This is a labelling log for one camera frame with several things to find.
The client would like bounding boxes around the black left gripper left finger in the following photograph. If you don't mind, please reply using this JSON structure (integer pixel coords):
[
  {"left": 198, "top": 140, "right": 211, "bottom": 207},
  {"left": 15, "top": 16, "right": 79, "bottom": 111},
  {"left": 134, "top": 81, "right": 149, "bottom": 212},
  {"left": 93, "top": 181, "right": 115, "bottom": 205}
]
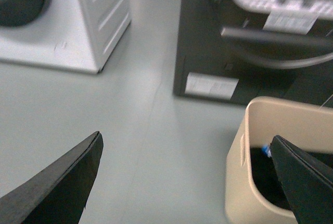
[{"left": 1, "top": 131, "right": 104, "bottom": 223}]

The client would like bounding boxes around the black printed t-shirt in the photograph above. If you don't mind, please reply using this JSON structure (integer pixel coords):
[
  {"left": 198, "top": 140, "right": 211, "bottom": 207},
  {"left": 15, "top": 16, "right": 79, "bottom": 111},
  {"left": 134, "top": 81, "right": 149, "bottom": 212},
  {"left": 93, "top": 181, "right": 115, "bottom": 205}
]
[{"left": 250, "top": 147, "right": 291, "bottom": 210}]

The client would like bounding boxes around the white washing machine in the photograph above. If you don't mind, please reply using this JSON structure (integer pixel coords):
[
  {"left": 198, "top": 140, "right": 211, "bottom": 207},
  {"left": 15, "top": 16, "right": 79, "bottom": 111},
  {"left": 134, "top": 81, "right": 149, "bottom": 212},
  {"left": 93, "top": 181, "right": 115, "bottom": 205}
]
[{"left": 1, "top": 0, "right": 131, "bottom": 74}]

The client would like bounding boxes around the beige plastic laundry hamper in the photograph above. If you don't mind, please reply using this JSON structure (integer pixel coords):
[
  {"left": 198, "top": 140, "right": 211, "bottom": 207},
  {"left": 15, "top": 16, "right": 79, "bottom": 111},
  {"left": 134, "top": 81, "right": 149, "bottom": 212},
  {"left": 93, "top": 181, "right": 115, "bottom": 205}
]
[{"left": 225, "top": 96, "right": 332, "bottom": 223}]

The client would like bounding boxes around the black washing machine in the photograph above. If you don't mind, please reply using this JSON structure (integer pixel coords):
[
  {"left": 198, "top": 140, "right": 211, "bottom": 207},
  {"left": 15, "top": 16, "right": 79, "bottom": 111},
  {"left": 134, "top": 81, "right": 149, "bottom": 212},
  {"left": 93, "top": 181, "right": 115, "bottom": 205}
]
[{"left": 173, "top": 0, "right": 332, "bottom": 107}]

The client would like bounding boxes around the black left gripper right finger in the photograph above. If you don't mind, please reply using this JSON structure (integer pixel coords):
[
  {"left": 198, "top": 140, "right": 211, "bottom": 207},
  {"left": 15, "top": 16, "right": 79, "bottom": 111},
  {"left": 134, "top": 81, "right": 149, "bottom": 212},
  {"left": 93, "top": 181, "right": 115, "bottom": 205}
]
[{"left": 270, "top": 135, "right": 332, "bottom": 223}]

